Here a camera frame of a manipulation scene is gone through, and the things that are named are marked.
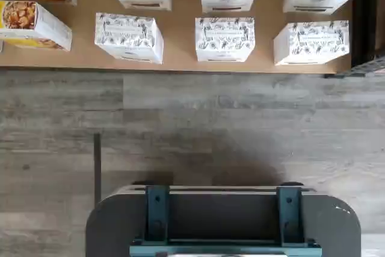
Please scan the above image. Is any grey rounded robot base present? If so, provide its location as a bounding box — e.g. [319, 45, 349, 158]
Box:
[85, 181, 362, 257]

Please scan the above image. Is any brown wooden shelf board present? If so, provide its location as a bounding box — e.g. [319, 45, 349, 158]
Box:
[0, 0, 353, 75]

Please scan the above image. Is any black floor tape strip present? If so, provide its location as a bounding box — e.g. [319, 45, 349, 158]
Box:
[93, 133, 102, 207]

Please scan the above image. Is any teal metal bracket frame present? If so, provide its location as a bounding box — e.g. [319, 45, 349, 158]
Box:
[129, 185, 323, 257]

